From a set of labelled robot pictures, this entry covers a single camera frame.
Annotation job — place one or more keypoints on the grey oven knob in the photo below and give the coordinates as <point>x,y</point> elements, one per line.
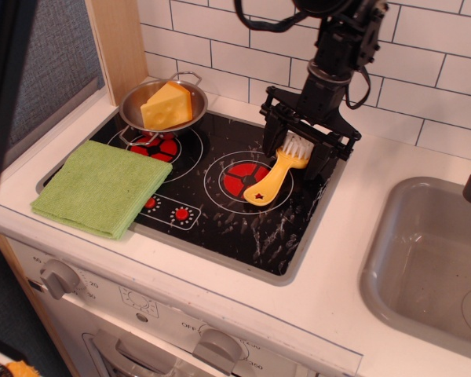
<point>59,278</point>
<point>218,350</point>

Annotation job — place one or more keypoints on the grey right oven knob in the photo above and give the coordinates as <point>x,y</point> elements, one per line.
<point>218,350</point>

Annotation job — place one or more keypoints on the wooden side panel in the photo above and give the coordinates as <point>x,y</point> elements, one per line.
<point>116,29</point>

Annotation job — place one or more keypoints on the grey oven door handle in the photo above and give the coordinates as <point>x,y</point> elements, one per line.
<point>130,356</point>

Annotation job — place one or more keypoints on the small silver metal pot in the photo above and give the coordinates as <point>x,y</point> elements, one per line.
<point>134,134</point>

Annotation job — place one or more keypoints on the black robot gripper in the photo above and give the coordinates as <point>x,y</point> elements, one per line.
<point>314,115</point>

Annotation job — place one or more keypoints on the green folded towel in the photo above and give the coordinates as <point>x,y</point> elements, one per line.
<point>100,189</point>

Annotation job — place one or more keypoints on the orange fuzzy object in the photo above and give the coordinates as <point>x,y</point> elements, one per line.
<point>22,369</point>

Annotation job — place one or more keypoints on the yellow brush white bristles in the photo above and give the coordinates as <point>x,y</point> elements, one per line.
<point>294,153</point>

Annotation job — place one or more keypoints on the grey left oven knob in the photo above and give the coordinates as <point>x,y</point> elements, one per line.
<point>59,278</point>

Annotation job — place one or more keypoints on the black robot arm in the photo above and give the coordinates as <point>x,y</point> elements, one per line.
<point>347,41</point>

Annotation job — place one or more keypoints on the black toy stove top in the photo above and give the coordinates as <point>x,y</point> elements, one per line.
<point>200,207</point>

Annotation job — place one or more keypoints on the yellow toy cheese wedge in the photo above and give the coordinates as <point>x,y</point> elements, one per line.
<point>170,106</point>

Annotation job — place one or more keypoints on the grey plastic sink basin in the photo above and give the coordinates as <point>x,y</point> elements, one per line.
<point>417,276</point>

